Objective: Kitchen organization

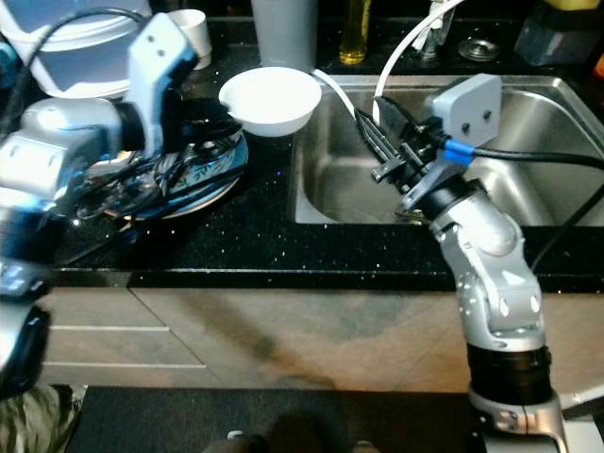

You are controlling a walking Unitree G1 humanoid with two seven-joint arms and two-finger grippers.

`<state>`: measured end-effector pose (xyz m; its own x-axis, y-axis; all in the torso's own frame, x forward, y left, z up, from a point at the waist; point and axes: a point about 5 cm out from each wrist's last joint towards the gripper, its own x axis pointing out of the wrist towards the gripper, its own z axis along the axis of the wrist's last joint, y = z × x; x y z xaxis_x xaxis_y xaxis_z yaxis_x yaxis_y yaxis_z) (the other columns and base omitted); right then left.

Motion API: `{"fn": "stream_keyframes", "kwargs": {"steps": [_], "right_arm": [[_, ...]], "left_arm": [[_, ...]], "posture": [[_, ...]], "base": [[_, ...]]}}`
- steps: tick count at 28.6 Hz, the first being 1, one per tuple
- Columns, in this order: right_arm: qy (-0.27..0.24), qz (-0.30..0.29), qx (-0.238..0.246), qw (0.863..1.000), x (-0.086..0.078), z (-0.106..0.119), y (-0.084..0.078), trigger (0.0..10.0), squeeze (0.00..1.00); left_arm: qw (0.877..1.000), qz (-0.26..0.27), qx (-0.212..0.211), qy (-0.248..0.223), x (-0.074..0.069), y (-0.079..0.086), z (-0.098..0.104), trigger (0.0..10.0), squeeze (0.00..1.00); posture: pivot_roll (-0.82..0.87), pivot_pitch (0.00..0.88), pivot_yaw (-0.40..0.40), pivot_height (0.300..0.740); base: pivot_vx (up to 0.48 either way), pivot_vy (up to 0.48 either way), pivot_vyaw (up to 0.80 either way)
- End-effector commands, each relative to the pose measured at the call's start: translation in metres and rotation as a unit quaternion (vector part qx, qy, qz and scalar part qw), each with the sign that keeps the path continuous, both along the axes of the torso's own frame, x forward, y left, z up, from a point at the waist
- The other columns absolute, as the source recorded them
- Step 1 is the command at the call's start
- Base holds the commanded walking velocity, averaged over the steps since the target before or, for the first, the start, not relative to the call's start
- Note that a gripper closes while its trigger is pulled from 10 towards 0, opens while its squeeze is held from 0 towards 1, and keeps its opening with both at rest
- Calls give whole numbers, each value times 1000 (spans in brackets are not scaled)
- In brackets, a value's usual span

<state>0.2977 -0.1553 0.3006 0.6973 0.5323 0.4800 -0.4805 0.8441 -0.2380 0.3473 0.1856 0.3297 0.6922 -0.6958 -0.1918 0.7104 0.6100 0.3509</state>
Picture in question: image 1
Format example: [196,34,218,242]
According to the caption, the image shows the small clear bottle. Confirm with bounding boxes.
[420,0,452,59]

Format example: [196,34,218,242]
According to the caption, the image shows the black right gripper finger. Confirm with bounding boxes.
[373,94,418,144]
[356,109,399,173]

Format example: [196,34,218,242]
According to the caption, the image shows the round metal sink stopper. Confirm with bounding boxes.
[458,38,501,63]

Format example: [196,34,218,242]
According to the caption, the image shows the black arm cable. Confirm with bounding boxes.
[5,8,152,119]
[462,143,604,275]

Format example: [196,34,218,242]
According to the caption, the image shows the dark container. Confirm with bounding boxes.
[517,0,604,69]

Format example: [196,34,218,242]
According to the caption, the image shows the metal cutlery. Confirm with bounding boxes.
[99,151,227,220]

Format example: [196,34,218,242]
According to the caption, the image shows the white bowl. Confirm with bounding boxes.
[219,68,324,139]

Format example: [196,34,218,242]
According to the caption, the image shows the camouflage fabric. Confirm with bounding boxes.
[0,385,88,453]

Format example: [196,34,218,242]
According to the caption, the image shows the yellow oil bottle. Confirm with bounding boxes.
[340,0,375,67]

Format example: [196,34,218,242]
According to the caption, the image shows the metal sink drain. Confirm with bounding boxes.
[396,208,430,226]

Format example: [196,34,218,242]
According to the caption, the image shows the blue tape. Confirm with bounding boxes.
[444,140,473,166]

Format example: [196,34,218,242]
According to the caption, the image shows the stainless steel sink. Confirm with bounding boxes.
[293,75,604,227]

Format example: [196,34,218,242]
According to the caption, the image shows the white hose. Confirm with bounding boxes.
[310,0,469,119]

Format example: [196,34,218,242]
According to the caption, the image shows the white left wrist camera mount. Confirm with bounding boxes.
[127,14,201,133]

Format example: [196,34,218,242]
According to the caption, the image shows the black floor mat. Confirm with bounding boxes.
[71,385,473,453]

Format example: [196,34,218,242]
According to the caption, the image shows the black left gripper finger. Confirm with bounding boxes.
[187,119,239,144]
[189,94,233,121]

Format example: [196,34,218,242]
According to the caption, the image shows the grey tumbler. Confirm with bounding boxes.
[250,0,320,73]

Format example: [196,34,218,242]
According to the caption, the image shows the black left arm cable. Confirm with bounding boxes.
[5,8,152,119]

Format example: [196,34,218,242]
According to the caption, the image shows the blue patterned plate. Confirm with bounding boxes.
[94,132,252,221]

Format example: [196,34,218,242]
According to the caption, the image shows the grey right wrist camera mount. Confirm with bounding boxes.
[401,74,503,204]

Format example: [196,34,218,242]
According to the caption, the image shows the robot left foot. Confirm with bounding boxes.
[225,431,270,453]

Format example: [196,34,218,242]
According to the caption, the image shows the white cup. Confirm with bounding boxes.
[170,9,211,70]

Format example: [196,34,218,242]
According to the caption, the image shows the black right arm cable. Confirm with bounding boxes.
[462,143,604,275]

